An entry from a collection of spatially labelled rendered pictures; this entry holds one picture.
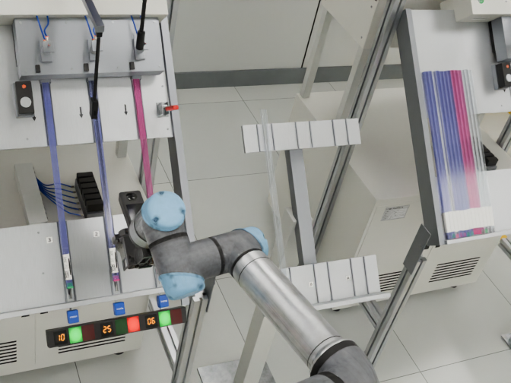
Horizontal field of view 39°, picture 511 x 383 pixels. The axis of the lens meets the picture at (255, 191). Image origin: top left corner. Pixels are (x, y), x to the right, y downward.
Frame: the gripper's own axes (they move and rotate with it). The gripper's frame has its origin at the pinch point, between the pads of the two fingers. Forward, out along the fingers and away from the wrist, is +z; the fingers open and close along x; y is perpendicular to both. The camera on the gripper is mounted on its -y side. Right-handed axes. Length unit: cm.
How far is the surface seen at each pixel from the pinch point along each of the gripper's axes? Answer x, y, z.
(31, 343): -15, 8, 76
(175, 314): 14.1, 14.3, 19.3
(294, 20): 148, -144, 144
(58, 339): -14.8, 15.2, 19.6
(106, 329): -3.3, 15.0, 19.5
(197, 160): 78, -71, 147
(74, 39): -4, -50, -4
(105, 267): -2.0, 0.8, 14.9
